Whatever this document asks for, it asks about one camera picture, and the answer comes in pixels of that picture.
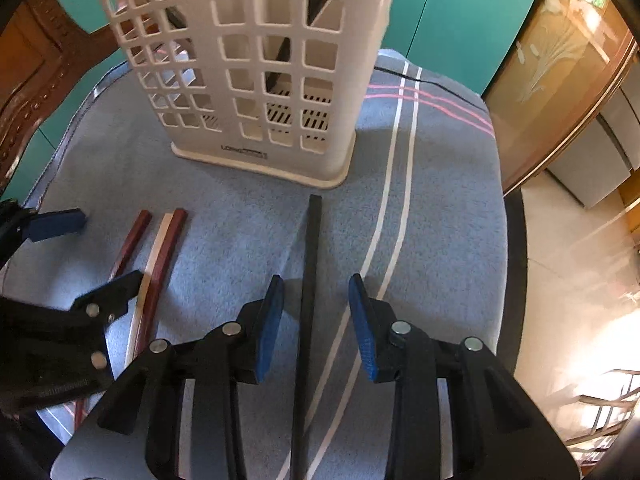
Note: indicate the grey drawer unit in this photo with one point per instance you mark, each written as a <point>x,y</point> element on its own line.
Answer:
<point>595,175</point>

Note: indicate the wooden cabinet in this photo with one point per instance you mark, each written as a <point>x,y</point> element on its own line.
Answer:
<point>550,85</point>

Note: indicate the carved wooden chair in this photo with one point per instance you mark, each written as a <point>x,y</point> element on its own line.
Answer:
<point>35,75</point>

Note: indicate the beige chopstick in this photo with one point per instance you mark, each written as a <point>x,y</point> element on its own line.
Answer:
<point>155,255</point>

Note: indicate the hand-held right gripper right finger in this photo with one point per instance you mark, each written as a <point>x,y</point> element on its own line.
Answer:
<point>365,330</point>

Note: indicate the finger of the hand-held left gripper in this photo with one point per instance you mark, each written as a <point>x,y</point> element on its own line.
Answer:
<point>115,292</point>
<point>55,225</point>

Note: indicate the blue striped towel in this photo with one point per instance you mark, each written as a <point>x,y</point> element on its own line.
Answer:
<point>225,240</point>

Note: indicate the metal stand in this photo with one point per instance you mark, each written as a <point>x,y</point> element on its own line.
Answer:
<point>600,400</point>

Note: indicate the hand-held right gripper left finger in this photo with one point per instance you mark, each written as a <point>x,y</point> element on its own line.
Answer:
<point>267,330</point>

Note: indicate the dark red chopstick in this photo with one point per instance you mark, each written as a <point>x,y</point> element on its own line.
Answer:
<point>131,245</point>
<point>167,255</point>

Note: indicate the teal cabinet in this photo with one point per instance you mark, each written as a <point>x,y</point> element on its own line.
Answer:
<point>450,25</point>

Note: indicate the white plastic lattice basket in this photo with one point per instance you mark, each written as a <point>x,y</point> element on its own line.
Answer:
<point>240,60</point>

